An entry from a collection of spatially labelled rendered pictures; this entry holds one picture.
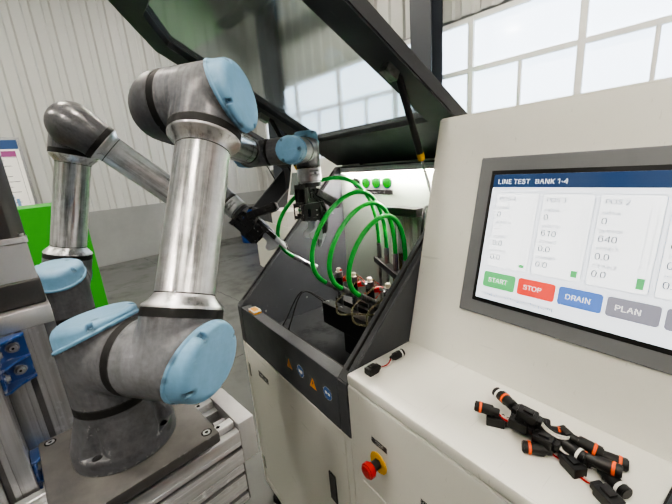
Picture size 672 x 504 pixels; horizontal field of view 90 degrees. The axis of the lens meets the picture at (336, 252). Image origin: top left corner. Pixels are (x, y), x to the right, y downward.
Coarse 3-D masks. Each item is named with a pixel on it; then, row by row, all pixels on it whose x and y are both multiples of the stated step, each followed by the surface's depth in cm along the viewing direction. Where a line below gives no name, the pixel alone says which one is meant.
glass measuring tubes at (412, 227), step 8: (392, 208) 125; (400, 208) 122; (408, 208) 119; (416, 208) 117; (400, 216) 124; (408, 216) 120; (416, 216) 117; (408, 224) 122; (416, 224) 119; (408, 232) 123; (416, 232) 120; (400, 240) 126; (408, 240) 124; (416, 240) 121; (392, 248) 130; (400, 248) 127; (408, 248) 124; (392, 256) 131; (400, 256) 128; (400, 264) 129
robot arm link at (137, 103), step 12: (144, 72) 56; (132, 84) 56; (144, 84) 54; (132, 96) 55; (144, 96) 54; (132, 108) 56; (144, 108) 55; (144, 120) 56; (144, 132) 61; (156, 132) 58; (252, 144) 90; (264, 144) 94; (240, 156) 88; (252, 156) 92; (264, 156) 95
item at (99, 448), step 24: (120, 408) 51; (144, 408) 54; (168, 408) 58; (72, 432) 52; (96, 432) 50; (120, 432) 51; (144, 432) 53; (168, 432) 56; (72, 456) 51; (96, 456) 51; (120, 456) 50; (144, 456) 52
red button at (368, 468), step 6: (372, 456) 78; (378, 456) 76; (366, 462) 75; (372, 462) 75; (378, 462) 75; (384, 462) 74; (366, 468) 74; (372, 468) 74; (378, 468) 75; (384, 468) 75; (366, 474) 74; (372, 474) 73; (384, 474) 75
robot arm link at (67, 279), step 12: (48, 264) 87; (60, 264) 87; (72, 264) 87; (48, 276) 82; (60, 276) 83; (72, 276) 85; (84, 276) 88; (48, 288) 82; (60, 288) 83; (72, 288) 85; (84, 288) 88; (48, 300) 83; (60, 300) 84; (72, 300) 85; (84, 300) 88; (60, 312) 84; (72, 312) 86
